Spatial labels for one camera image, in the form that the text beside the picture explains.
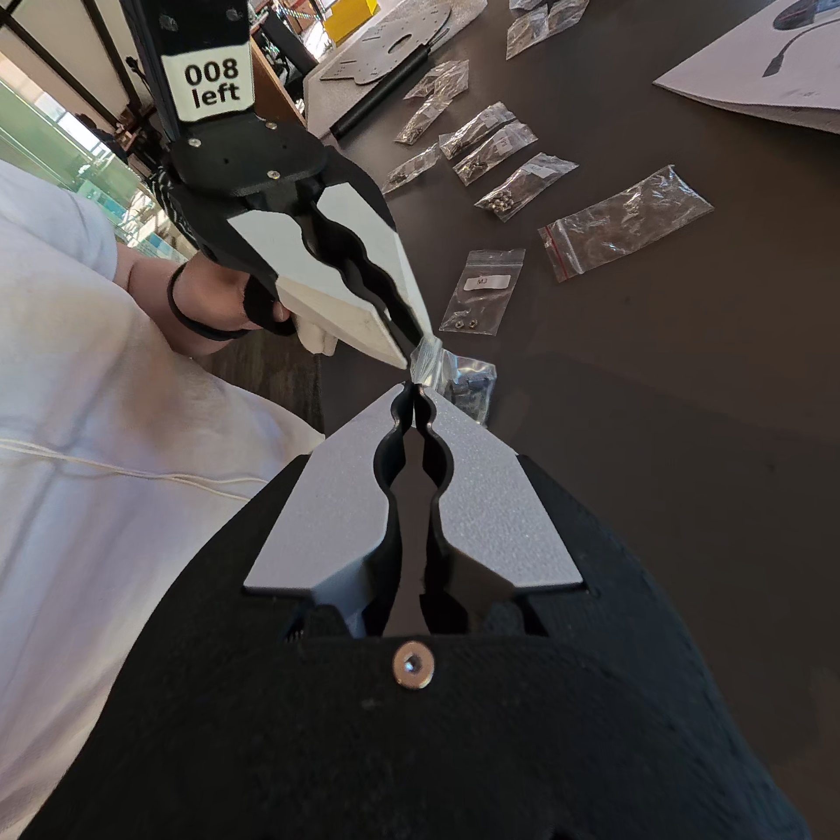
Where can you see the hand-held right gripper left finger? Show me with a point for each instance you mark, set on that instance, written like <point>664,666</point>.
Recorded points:
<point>328,518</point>

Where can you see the person's white shirt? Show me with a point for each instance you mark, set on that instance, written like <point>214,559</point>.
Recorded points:
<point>98,459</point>

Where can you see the labelled zip bag two nuts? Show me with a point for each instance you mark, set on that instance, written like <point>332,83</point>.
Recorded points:
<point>482,302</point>

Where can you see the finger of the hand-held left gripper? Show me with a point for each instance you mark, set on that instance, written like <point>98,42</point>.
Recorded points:
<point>341,315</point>
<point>374,229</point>

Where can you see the dark brown desk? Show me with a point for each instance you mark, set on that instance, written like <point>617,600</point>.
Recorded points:
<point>656,394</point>

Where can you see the grey perforated metal plate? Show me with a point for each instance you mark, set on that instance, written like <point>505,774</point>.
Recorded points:
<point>420,19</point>

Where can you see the yellow box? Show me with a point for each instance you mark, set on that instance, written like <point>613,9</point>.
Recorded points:
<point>351,19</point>

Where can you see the black rod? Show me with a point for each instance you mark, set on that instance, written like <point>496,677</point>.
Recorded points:
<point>380,92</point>

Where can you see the clear zip bag red stripe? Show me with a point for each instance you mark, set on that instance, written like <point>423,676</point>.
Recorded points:
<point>623,226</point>

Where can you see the open instruction booklet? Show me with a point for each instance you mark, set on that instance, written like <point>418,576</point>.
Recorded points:
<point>774,79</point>

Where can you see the small zip bag black screws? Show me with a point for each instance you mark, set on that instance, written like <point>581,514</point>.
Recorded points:
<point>469,387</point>

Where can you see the person's left hand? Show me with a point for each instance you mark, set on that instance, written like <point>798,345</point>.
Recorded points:
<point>203,295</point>

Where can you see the labelled zip bag silver screws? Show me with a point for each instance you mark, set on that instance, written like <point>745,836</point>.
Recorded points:
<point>531,184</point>

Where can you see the small clear screw bag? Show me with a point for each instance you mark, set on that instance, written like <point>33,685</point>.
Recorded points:
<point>499,151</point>
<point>528,33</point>
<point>423,121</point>
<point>565,14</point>
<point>476,128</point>
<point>412,169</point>
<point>439,79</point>

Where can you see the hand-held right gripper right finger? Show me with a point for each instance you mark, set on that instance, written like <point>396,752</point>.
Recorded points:
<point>499,518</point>

